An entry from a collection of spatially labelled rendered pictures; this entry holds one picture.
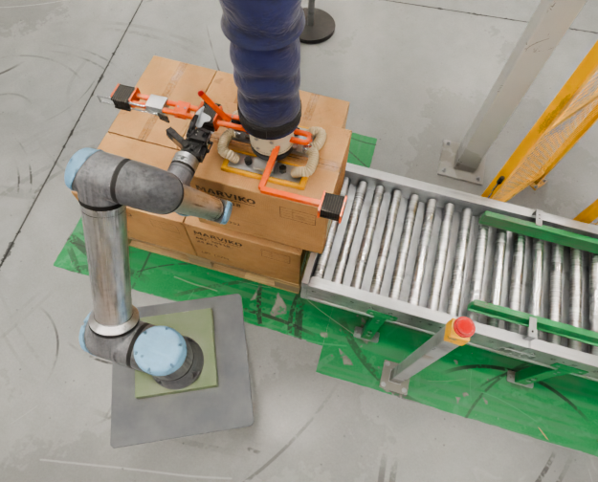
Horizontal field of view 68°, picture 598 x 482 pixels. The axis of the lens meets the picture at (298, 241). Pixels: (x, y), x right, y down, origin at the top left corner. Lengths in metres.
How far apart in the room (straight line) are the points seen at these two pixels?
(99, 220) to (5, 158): 2.36
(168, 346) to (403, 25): 3.28
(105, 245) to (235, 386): 0.75
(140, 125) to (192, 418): 1.57
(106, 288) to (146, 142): 1.29
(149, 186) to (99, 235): 0.22
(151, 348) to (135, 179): 0.58
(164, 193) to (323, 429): 1.66
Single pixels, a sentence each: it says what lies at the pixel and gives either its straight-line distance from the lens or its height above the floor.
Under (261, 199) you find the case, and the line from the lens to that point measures 1.76.
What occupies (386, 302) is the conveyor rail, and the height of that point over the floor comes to 0.59.
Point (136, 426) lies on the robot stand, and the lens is 1.80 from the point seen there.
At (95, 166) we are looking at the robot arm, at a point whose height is 1.57.
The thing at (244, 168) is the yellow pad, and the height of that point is 1.03.
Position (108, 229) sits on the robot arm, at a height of 1.42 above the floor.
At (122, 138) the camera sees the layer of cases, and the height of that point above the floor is 0.54.
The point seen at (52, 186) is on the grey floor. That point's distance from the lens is 3.29.
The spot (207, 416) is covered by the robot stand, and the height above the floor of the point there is 0.75.
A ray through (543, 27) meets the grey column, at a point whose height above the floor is 1.12.
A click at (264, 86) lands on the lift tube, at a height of 1.46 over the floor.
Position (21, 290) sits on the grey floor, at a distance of 3.03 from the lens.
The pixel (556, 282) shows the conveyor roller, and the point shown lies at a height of 0.55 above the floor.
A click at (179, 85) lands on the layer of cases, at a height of 0.54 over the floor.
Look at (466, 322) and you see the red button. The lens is 1.59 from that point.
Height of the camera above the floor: 2.47
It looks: 64 degrees down
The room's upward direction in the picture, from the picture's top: 3 degrees clockwise
